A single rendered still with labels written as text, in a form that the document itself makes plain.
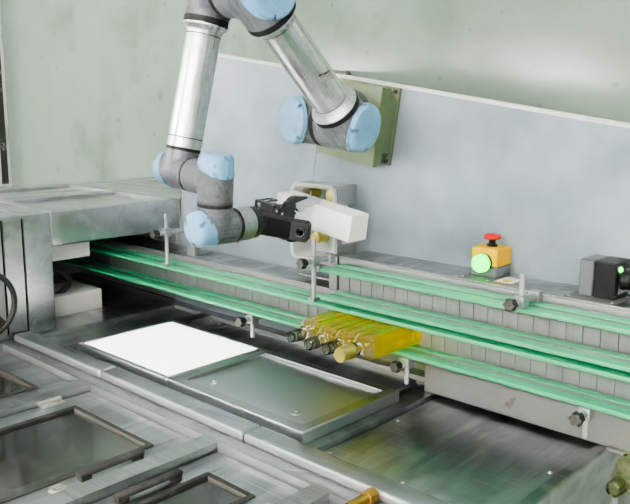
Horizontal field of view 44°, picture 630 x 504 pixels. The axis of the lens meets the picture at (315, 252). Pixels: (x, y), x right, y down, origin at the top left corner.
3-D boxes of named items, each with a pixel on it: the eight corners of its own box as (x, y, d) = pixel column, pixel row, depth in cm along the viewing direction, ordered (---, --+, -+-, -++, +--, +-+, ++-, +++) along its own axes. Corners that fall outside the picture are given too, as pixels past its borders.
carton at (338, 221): (294, 190, 194) (277, 192, 189) (368, 213, 179) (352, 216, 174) (292, 214, 195) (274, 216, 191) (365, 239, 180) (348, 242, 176)
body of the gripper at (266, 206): (273, 195, 182) (234, 200, 173) (299, 204, 176) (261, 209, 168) (270, 227, 184) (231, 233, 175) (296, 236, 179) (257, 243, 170)
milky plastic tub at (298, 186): (309, 253, 234) (289, 258, 228) (310, 179, 230) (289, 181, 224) (354, 262, 223) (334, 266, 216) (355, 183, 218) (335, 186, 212)
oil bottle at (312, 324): (351, 324, 210) (295, 342, 194) (351, 304, 209) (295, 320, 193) (367, 328, 206) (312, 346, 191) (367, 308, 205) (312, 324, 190)
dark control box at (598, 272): (593, 288, 176) (577, 294, 170) (596, 253, 174) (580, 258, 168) (630, 294, 170) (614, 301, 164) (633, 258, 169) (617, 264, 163)
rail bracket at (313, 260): (326, 295, 214) (295, 303, 205) (327, 234, 211) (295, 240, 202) (335, 297, 212) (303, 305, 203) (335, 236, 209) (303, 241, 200)
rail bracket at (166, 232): (203, 257, 264) (148, 267, 248) (203, 207, 261) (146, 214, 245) (213, 259, 261) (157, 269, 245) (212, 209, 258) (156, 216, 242)
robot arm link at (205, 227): (205, 212, 156) (204, 253, 158) (246, 207, 164) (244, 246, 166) (181, 205, 161) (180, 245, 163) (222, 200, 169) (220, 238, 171)
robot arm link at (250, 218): (246, 211, 164) (243, 248, 167) (262, 209, 168) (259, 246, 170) (223, 203, 169) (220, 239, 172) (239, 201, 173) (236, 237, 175)
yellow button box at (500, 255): (486, 269, 194) (470, 274, 189) (487, 240, 193) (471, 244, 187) (511, 274, 189) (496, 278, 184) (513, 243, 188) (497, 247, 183)
